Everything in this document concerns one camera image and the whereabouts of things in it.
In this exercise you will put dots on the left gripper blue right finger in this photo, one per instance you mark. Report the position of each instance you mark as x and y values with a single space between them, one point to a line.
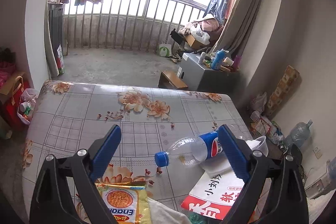
236 151

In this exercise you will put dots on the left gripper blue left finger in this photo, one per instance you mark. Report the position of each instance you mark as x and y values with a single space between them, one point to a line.
101 152

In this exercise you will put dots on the clear plastic cup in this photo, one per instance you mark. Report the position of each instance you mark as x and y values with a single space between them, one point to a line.
259 144

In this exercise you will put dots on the clear Pepsi plastic bottle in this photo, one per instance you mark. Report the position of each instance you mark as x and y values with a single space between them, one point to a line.
190 151

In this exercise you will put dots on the yellow snack wrapper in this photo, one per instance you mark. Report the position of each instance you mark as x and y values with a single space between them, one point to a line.
127 202

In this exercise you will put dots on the red white paper box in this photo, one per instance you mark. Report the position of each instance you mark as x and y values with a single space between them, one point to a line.
214 196

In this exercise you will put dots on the white tissue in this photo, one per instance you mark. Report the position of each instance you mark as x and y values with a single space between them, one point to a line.
161 214

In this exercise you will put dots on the pile of papers and bags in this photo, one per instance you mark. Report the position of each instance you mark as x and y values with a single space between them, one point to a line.
261 125

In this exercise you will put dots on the white plastic bag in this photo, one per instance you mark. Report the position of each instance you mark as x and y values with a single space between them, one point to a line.
259 102

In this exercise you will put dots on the floral mattress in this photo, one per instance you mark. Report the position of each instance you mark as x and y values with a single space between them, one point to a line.
70 116

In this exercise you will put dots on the empty blue water jug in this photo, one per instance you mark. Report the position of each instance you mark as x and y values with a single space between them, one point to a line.
299 134

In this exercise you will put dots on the grey cabinet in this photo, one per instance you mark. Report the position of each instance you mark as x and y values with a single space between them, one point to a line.
198 77

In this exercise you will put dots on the blue detergent bottle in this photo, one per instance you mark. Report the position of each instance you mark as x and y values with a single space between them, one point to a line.
218 59

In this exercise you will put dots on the purple cup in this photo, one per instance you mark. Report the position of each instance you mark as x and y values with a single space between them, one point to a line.
236 62

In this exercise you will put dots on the red bag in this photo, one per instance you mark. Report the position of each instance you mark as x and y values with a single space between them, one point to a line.
11 93

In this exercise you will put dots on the grey curtain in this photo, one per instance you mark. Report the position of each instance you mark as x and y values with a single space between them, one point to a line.
238 28

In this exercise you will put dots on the white green paper bag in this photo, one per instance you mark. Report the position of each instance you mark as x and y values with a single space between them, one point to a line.
165 49

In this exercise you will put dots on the cardboard box with clutter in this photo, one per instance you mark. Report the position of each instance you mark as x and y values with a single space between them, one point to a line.
200 33

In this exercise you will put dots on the hanging blue clothes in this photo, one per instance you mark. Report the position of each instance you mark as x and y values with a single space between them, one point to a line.
220 1

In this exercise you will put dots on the metal balcony railing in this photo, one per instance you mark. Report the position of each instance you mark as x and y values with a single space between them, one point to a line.
135 25

